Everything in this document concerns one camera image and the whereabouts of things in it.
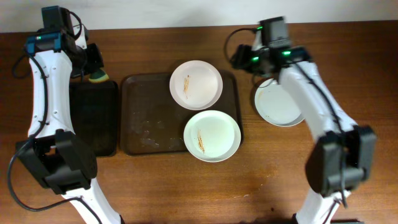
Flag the green yellow sponge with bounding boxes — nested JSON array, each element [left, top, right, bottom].
[[88, 69, 109, 83]]

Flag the white plate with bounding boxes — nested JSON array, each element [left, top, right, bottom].
[[169, 60, 223, 111], [254, 79, 304, 127], [183, 110, 243, 162]]

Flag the white plate top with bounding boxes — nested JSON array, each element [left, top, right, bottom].
[[169, 60, 223, 111]]

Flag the white plate bottom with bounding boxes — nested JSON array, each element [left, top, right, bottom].
[[183, 110, 243, 162]]

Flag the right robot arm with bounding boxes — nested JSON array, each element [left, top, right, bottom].
[[227, 17, 377, 223]]

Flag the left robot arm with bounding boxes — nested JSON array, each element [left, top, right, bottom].
[[10, 6, 124, 223]]

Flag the black small tray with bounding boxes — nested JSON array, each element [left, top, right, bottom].
[[69, 81, 119, 157]]

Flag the brown serving tray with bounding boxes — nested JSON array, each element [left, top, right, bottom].
[[119, 70, 244, 156]]

